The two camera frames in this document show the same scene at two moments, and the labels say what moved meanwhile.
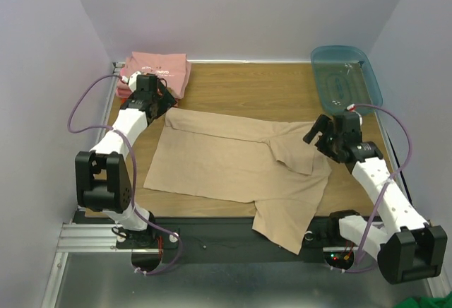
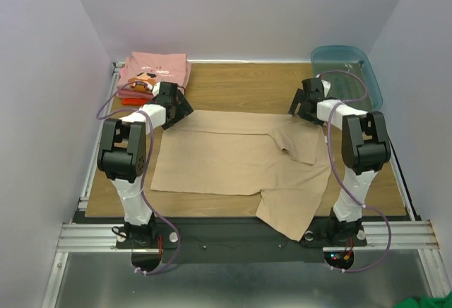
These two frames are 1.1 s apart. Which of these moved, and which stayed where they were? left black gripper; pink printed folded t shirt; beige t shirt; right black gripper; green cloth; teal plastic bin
Moved: beige t shirt; left black gripper; right black gripper
Stayed: green cloth; teal plastic bin; pink printed folded t shirt
